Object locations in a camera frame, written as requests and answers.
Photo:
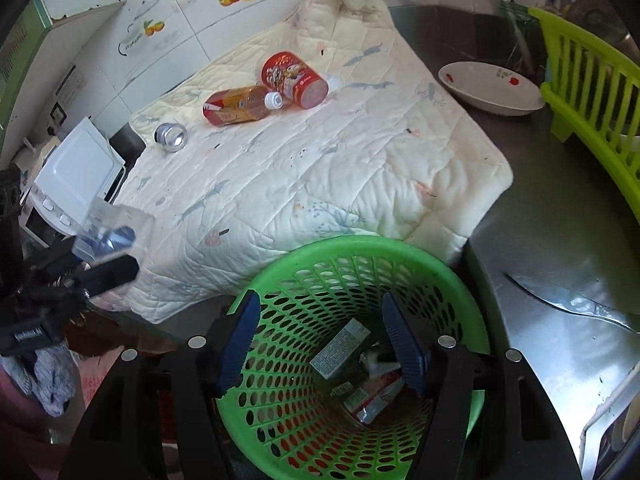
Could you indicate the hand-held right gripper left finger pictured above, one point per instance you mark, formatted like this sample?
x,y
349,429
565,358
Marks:
x,y
240,345

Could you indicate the dark knife holder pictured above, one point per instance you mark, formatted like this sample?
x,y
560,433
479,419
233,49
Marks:
x,y
517,25

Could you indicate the metal pot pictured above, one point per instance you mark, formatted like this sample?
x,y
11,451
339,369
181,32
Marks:
x,y
595,15

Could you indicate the green cabinet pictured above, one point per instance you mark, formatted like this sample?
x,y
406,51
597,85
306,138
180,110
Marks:
x,y
20,60

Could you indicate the white bowl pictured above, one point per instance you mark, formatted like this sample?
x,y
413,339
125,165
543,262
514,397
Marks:
x,y
490,87

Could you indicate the blue white cloth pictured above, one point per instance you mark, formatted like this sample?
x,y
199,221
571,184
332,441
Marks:
x,y
47,375

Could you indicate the black wall socket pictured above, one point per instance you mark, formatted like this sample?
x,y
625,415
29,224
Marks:
x,y
59,115

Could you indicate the white microwave oven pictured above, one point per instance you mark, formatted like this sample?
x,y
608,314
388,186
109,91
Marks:
x,y
75,180

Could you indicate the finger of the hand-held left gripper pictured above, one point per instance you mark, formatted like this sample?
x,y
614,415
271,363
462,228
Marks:
x,y
115,270
117,237

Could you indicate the red cola can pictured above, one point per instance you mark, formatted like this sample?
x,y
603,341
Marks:
x,y
375,400

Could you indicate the green dish rack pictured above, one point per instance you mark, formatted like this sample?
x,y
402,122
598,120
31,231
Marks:
x,y
595,90

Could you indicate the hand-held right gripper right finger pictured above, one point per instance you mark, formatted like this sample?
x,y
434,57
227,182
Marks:
x,y
405,345

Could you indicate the cream quilted blanket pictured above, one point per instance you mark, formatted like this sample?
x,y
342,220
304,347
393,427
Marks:
x,y
325,170

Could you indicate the green plastic basket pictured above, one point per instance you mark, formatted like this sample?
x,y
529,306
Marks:
x,y
280,410

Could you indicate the white kettle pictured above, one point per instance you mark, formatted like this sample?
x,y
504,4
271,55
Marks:
x,y
35,152

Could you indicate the silver blue drink can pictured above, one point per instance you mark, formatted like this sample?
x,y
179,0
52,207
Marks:
x,y
170,136

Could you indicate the white milk carton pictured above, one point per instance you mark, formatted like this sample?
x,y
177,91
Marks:
x,y
340,347

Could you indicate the metal sink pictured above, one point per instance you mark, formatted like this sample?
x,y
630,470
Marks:
x,y
615,435

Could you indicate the red label tea bottle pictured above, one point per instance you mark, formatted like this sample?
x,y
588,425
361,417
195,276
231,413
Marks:
x,y
240,106

